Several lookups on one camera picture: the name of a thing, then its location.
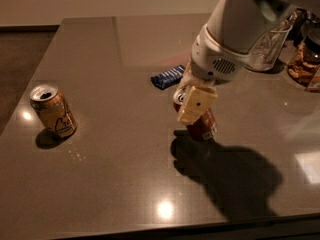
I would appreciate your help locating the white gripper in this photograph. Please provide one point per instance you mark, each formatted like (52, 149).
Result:
(213, 60)

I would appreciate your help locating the red coke can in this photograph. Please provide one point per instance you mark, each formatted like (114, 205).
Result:
(205, 128)

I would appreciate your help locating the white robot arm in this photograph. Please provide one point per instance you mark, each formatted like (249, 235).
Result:
(239, 24)

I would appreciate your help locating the gold LaCroix can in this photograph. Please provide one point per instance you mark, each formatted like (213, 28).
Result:
(53, 110)

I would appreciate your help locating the blue snack bar wrapper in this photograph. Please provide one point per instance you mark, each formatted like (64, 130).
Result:
(168, 78)

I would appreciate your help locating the clear glass cup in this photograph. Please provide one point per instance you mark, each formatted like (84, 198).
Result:
(266, 51)

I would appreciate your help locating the glass jar of snacks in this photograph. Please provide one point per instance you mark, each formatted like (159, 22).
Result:
(303, 67)

